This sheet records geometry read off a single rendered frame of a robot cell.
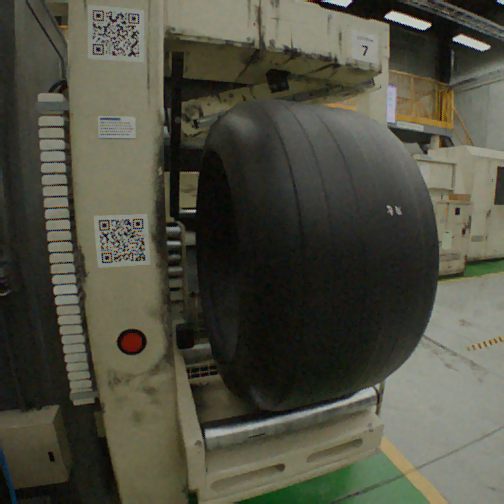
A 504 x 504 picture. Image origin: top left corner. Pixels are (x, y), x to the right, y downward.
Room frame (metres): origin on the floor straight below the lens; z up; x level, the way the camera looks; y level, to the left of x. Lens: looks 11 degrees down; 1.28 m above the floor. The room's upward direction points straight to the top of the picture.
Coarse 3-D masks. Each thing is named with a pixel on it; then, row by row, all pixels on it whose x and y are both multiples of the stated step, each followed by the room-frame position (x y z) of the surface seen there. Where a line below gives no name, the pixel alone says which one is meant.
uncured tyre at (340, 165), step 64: (256, 128) 0.41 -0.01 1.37; (320, 128) 0.41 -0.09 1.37; (384, 128) 0.47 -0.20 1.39; (256, 192) 0.36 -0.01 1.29; (320, 192) 0.34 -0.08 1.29; (384, 192) 0.37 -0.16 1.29; (256, 256) 0.34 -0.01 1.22; (320, 256) 0.32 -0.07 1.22; (384, 256) 0.34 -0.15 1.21; (256, 320) 0.34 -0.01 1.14; (320, 320) 0.31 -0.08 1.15; (384, 320) 0.34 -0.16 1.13; (256, 384) 0.36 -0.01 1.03; (320, 384) 0.35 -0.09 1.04
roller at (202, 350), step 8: (200, 344) 0.69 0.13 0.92; (208, 344) 0.69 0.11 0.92; (184, 352) 0.66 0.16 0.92; (192, 352) 0.66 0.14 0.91; (200, 352) 0.67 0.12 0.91; (208, 352) 0.67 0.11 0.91; (184, 360) 0.66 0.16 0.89; (192, 360) 0.66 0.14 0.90; (200, 360) 0.67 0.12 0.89; (208, 360) 0.67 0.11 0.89
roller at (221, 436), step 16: (336, 400) 0.47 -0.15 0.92; (352, 400) 0.48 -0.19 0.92; (368, 400) 0.48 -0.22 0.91; (240, 416) 0.43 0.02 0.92; (256, 416) 0.43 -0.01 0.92; (272, 416) 0.44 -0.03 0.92; (288, 416) 0.44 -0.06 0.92; (304, 416) 0.44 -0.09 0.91; (320, 416) 0.45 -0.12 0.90; (336, 416) 0.46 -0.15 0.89; (208, 432) 0.40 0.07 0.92; (224, 432) 0.40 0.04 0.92; (240, 432) 0.41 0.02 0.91; (256, 432) 0.41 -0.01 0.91; (272, 432) 0.42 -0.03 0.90; (208, 448) 0.39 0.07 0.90
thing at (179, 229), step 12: (168, 228) 0.85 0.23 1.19; (180, 228) 0.87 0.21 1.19; (168, 240) 0.96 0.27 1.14; (180, 240) 0.89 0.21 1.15; (168, 252) 0.96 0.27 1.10; (180, 252) 0.90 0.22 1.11; (168, 264) 0.96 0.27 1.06; (180, 264) 0.92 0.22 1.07; (180, 276) 0.94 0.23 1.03; (180, 288) 0.96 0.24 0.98; (180, 300) 0.97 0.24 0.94
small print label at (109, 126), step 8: (104, 120) 0.42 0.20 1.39; (112, 120) 0.43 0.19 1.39; (120, 120) 0.43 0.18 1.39; (128, 120) 0.43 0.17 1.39; (104, 128) 0.42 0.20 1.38; (112, 128) 0.43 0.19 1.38; (120, 128) 0.43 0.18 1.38; (128, 128) 0.43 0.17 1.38; (104, 136) 0.42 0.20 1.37; (112, 136) 0.43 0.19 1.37; (120, 136) 0.43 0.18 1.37; (128, 136) 0.43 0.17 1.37
